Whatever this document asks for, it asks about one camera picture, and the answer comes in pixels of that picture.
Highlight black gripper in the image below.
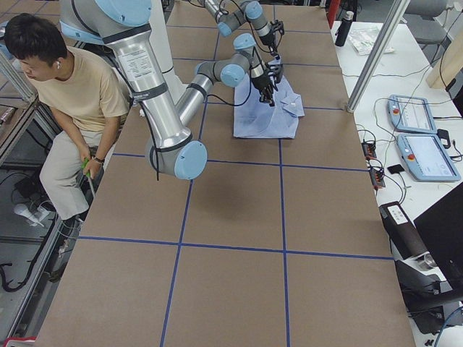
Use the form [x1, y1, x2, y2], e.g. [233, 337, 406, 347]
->
[260, 20, 285, 60]
[251, 63, 284, 107]

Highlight light blue striped shirt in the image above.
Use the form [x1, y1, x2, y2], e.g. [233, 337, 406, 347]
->
[233, 77, 305, 139]

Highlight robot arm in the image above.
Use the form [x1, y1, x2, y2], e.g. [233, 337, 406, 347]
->
[198, 0, 284, 59]
[60, 1, 284, 180]

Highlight black water bottle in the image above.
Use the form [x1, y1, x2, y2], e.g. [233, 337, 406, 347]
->
[335, 11, 354, 47]

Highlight upper teach pendant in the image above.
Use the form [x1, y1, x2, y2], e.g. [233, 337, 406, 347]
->
[387, 94, 437, 134]

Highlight teach pendant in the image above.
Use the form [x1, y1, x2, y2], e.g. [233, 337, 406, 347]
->
[396, 134, 461, 182]
[387, 94, 437, 134]

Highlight lower teach pendant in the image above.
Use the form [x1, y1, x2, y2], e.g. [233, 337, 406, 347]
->
[396, 134, 461, 182]

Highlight seated person beige shirt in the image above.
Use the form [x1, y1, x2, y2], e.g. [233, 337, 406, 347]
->
[4, 13, 129, 226]

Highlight black box with label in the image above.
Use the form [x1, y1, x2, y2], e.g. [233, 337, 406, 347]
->
[378, 202, 428, 259]

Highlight black monitor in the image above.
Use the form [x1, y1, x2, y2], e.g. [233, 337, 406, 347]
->
[414, 184, 462, 288]

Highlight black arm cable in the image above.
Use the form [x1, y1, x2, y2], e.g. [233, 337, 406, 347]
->
[208, 46, 261, 108]

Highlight aluminium frame post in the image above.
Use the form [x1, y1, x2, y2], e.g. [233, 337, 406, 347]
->
[347, 0, 410, 113]

